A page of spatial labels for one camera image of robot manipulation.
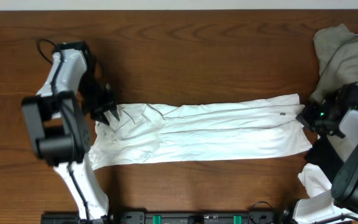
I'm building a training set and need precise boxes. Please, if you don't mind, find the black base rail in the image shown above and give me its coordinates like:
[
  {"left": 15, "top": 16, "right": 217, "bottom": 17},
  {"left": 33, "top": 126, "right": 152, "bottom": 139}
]
[{"left": 40, "top": 208, "right": 296, "bottom": 224}]

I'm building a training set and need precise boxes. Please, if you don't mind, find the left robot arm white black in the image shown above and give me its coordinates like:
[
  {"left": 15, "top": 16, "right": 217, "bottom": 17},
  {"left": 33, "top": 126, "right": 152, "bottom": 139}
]
[{"left": 21, "top": 41, "right": 119, "bottom": 224}]

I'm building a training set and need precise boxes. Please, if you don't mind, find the grey garment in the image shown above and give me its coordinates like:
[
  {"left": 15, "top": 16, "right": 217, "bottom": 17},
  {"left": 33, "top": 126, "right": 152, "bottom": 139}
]
[{"left": 309, "top": 24, "right": 358, "bottom": 104}]

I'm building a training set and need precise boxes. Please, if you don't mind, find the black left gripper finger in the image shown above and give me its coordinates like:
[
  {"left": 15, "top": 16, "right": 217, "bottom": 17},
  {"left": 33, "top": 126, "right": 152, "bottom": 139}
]
[
  {"left": 93, "top": 112, "right": 109, "bottom": 126},
  {"left": 108, "top": 105, "right": 120, "bottom": 121}
]

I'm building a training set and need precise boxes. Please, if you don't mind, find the white garment bottom right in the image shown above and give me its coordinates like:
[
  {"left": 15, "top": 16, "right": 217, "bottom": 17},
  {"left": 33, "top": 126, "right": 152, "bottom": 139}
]
[{"left": 298, "top": 163, "right": 332, "bottom": 198}]

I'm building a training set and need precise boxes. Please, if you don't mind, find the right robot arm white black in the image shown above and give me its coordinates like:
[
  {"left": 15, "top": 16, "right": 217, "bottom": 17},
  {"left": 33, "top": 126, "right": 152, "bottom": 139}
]
[{"left": 283, "top": 82, "right": 358, "bottom": 223}]

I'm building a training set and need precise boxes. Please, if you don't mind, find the white Puma t-shirt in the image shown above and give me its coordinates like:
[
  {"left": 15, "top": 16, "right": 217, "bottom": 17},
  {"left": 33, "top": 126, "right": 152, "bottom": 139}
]
[{"left": 89, "top": 94, "right": 311, "bottom": 169}]

